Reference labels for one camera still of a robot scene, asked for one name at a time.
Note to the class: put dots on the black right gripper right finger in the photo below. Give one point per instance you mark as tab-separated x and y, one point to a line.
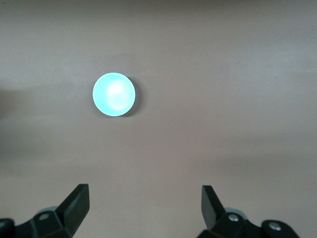
215	218

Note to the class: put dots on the blue bowl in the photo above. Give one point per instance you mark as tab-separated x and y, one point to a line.
114	94

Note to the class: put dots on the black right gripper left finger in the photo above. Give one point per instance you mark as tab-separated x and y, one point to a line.
71	210

